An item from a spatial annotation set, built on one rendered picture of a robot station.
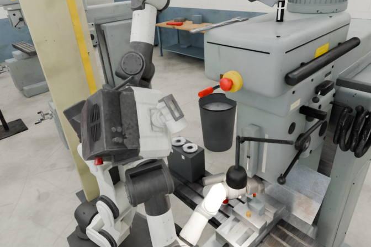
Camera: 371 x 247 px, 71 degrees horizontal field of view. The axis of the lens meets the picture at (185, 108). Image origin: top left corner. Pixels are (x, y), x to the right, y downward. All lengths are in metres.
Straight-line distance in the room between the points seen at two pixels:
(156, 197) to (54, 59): 1.62
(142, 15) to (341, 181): 1.19
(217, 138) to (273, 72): 2.56
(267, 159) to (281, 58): 0.44
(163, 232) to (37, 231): 2.13
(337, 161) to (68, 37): 1.99
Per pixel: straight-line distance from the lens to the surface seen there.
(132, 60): 0.94
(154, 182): 0.89
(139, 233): 1.88
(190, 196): 1.53
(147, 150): 0.89
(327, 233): 1.77
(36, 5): 2.22
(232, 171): 0.88
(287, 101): 0.81
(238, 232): 1.30
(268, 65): 0.68
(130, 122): 0.87
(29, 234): 3.02
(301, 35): 0.75
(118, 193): 1.37
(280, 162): 0.99
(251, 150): 0.97
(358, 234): 2.82
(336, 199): 1.58
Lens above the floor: 2.04
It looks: 28 degrees down
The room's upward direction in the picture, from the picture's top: 4 degrees counter-clockwise
